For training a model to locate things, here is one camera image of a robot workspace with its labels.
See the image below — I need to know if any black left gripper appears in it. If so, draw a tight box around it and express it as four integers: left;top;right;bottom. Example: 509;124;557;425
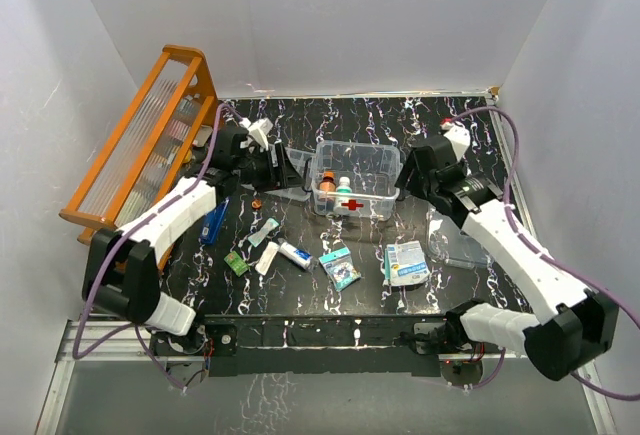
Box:
233;144;304;193

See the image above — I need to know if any brown bottle orange cap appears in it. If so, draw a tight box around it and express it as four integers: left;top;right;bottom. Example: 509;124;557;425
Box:
318;171;336;200

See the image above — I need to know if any clear first aid box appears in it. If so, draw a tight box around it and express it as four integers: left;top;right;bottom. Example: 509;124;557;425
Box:
310;140;401;221

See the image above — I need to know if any white bottle green label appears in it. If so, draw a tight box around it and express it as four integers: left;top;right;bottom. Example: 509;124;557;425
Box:
336;176;352;198

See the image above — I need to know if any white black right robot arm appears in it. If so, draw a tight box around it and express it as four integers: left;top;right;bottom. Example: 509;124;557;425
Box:
396;135;619;381

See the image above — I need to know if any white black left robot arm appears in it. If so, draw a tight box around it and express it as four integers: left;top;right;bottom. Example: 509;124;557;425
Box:
82;126;305;354

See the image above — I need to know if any clear plastic divider tray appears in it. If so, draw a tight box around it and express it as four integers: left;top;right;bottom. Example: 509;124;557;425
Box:
270;147;314;202

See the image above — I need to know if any clear plastic box lid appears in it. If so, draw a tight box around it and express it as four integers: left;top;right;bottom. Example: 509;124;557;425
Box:
426;206;493;269

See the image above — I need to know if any long white teal sachet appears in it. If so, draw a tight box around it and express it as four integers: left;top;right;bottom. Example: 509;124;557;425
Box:
255;241;279;275

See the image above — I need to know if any white blue ointment tube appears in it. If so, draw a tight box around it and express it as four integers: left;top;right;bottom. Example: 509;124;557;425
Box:
278;239;313;270

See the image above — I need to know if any white blue packet bag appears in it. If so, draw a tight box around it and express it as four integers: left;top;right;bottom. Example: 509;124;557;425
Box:
384;241;430;287

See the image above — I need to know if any small green packet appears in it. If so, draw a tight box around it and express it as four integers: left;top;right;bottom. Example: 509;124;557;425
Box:
224;251;250;276

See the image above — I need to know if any orange wooden rack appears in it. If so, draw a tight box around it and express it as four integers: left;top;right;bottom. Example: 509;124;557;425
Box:
59;45;218;245

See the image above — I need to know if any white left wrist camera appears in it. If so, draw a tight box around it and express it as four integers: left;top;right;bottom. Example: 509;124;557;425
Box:
247;118;273;149

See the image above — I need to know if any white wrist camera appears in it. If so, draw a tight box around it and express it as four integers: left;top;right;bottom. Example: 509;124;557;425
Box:
440;119;471;162
247;118;273;149

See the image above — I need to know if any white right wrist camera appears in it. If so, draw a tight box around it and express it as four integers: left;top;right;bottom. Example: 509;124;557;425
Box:
440;119;471;162

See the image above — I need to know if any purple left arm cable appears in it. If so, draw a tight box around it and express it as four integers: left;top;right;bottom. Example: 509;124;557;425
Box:
72;101;251;391

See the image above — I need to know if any aluminium frame rail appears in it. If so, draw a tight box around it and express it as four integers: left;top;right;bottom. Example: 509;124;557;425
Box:
34;99;619;435

